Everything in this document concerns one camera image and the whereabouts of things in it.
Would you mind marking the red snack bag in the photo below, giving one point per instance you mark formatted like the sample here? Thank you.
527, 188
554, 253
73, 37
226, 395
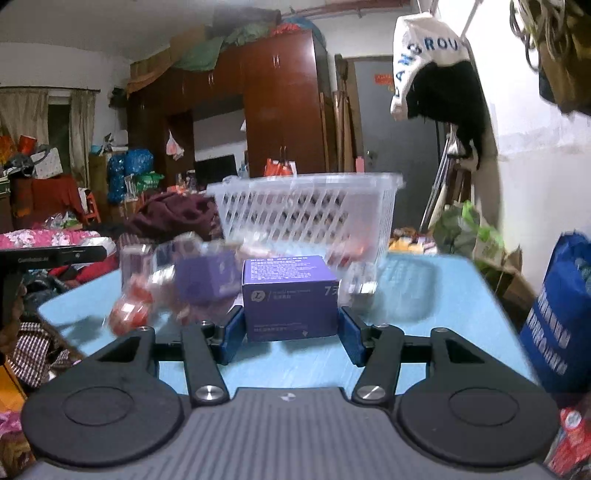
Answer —
569, 457

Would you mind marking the beige window curtain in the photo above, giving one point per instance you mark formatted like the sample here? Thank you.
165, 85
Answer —
24, 111

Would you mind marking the grey door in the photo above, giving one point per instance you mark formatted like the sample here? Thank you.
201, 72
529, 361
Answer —
411, 148

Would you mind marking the red item in plastic bag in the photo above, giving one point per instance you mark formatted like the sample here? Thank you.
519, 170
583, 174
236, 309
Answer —
131, 310

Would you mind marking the green white plastic bag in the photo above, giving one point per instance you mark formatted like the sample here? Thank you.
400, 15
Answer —
461, 230

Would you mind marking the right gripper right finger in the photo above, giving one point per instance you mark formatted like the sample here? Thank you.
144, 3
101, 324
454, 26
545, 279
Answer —
375, 349

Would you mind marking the dark red wooden wardrobe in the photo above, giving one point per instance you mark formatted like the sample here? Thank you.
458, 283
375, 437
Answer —
280, 82

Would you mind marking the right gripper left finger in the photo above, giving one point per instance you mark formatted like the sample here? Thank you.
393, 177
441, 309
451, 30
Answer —
204, 347

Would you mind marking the purple cube box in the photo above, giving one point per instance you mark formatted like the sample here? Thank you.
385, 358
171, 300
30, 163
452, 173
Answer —
207, 278

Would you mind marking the white black hanging hoodie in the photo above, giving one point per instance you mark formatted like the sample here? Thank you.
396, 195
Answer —
435, 78

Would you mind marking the purple box with logo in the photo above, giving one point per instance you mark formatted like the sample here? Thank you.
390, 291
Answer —
289, 298

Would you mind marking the maroon clothing pile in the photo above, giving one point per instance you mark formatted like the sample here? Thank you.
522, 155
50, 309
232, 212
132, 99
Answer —
165, 216

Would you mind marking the blue plastic bags stack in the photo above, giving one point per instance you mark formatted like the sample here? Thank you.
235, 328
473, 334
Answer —
122, 171

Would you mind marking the person's left hand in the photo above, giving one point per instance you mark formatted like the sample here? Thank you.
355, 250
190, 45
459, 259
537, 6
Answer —
9, 334

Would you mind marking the blue shopping bag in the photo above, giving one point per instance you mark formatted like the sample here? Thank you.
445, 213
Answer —
556, 333

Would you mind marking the small silver white box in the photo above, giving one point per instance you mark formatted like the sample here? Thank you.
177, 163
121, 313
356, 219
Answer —
359, 286

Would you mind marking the pink floral bedding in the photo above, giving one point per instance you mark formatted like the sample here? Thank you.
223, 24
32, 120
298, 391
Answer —
43, 238

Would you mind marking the white plastic perforated basket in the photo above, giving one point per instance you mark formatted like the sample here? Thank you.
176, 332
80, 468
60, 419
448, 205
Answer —
345, 217

